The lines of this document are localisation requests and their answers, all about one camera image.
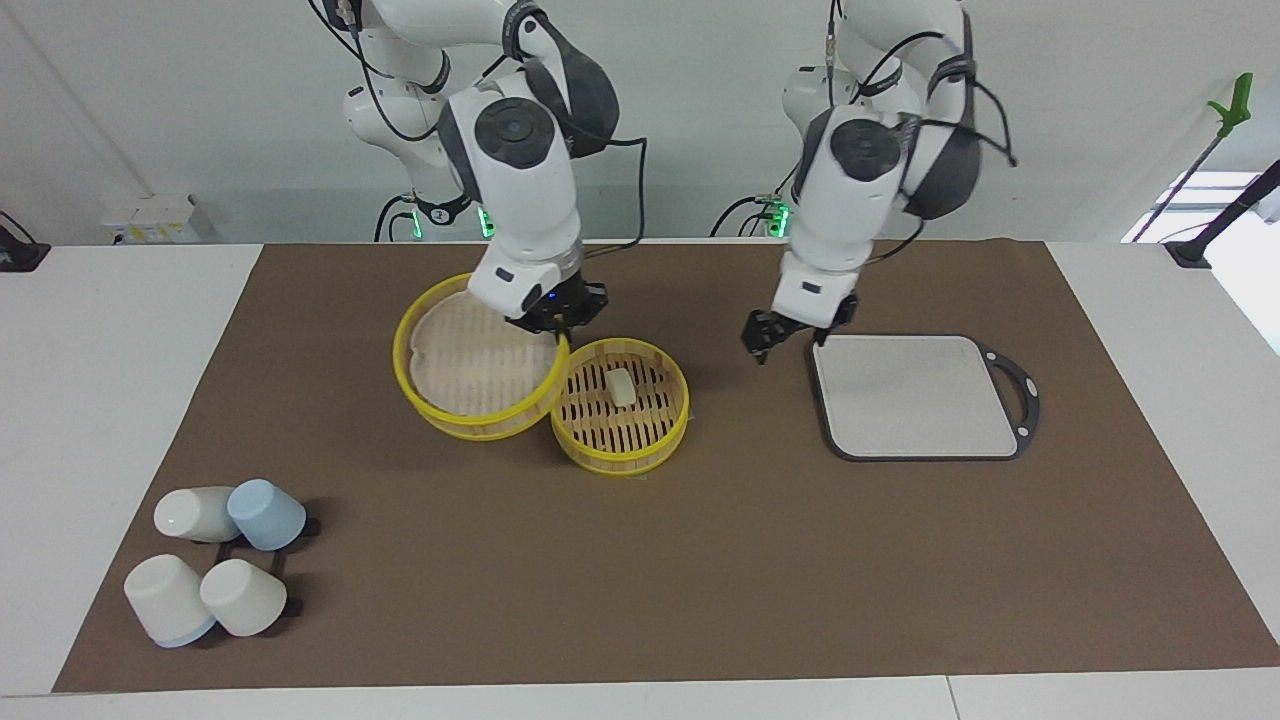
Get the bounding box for black left base cables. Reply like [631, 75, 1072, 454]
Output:
[709, 165, 801, 239]

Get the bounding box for white cup lying sideways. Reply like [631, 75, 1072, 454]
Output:
[153, 486, 241, 543]

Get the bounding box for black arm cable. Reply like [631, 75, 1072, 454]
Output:
[825, 0, 1020, 169]
[575, 135, 650, 264]

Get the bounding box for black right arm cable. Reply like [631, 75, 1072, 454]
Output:
[575, 135, 650, 264]

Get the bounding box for grey cutting board black rim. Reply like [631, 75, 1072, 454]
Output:
[808, 334, 1042, 463]

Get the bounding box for black base cables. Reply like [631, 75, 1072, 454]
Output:
[709, 165, 801, 239]
[374, 193, 496, 242]

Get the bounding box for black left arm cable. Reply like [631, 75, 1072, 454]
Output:
[825, 0, 1020, 169]

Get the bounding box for yellow-rimmed bamboo steamer basket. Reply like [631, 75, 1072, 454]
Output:
[550, 338, 692, 478]

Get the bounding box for light blue cup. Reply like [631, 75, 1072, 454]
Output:
[227, 479, 308, 552]

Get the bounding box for yellow-rimmed bamboo steamer lid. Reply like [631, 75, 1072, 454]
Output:
[392, 272, 572, 443]

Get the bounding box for black right base cables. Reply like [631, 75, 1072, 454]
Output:
[374, 193, 496, 242]

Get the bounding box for white cup with blue rim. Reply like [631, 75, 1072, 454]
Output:
[124, 554, 218, 649]

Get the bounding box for brown table mat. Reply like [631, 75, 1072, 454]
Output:
[52, 238, 1280, 694]

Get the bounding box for green-tipped metal rod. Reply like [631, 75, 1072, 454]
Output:
[1130, 72, 1255, 242]

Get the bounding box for white box with yellow label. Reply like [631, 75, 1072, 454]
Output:
[99, 194, 217, 245]

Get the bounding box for black table clamp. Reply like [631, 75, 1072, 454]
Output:
[0, 211, 52, 273]

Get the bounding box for black clamp stand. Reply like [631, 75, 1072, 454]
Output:
[1164, 160, 1280, 270]

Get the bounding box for plain white cup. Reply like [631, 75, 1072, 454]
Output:
[199, 558, 289, 638]

